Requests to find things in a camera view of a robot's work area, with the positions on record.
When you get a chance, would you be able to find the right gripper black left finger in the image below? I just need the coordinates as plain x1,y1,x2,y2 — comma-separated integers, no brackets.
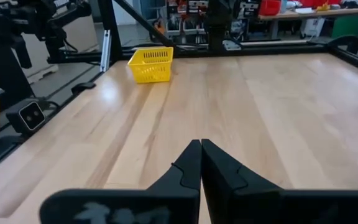
39,139,203,224

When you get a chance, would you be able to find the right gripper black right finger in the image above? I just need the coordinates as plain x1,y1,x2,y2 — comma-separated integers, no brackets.
201,139,358,224

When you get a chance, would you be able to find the yellow plastic basket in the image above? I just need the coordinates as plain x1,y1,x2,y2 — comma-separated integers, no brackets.
127,46,174,84

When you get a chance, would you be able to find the red storage bin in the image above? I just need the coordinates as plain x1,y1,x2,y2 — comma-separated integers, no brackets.
259,0,282,16

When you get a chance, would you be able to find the wooden workbench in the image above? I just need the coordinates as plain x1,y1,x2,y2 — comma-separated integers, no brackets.
258,5,358,22

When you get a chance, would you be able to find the black frame clamp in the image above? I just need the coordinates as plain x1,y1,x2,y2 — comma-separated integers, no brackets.
71,82,96,96

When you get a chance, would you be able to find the silver aluminium bracket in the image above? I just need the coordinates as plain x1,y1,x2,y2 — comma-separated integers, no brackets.
100,29,112,73

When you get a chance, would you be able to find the black table-level camera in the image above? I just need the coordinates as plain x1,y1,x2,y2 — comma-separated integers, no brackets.
6,98,47,135

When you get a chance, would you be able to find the black corner bracket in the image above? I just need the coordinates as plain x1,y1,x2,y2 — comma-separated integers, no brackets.
328,35,358,54

